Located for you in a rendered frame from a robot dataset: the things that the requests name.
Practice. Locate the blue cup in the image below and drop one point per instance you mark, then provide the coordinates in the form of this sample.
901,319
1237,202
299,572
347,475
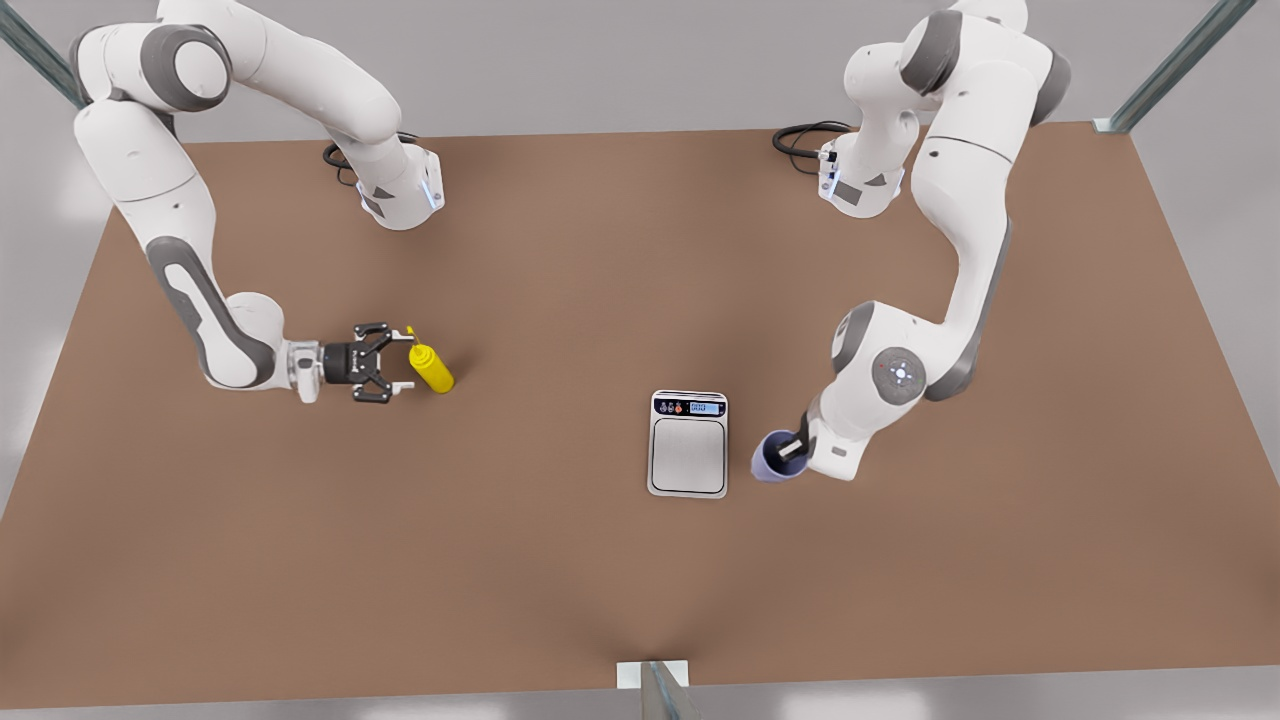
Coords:
765,462

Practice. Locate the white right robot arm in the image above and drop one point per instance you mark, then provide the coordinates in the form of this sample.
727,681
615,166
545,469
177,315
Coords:
250,70

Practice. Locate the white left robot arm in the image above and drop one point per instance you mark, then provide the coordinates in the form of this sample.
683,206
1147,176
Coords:
965,180

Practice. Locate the yellow sauce bottle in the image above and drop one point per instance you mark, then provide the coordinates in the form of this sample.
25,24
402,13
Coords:
433,368

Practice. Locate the silver kitchen scale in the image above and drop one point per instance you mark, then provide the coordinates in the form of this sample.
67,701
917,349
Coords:
688,452

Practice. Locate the silver frame post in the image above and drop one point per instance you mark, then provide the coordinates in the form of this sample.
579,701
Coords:
660,690
1170,65
38,50

